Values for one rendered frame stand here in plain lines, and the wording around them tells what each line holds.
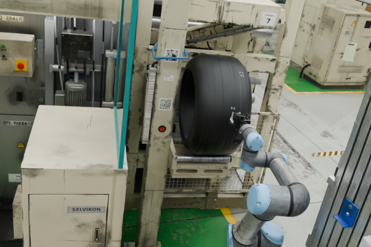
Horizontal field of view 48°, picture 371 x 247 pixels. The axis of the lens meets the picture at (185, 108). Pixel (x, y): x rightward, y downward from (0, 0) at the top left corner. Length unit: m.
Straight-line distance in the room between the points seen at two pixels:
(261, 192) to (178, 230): 1.81
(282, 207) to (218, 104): 0.78
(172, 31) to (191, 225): 1.74
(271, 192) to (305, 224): 2.16
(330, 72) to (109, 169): 5.56
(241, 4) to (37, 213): 1.59
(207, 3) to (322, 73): 4.62
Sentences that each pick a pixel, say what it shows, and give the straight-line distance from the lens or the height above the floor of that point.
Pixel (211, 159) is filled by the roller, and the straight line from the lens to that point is 2.51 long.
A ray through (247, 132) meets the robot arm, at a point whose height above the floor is 1.33.
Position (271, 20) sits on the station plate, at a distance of 2.63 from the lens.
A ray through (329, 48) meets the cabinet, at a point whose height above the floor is 0.66.
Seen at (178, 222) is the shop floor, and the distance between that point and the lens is 3.42.
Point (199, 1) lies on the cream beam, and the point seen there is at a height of 1.76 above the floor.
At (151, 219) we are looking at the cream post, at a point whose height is 0.39.
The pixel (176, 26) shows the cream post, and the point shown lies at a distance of 2.21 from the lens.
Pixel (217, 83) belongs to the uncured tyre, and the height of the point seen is 1.41.
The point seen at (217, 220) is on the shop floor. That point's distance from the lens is 3.51.
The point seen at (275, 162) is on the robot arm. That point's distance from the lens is 1.95.
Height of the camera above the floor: 2.20
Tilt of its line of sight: 25 degrees down
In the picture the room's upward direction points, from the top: 9 degrees clockwise
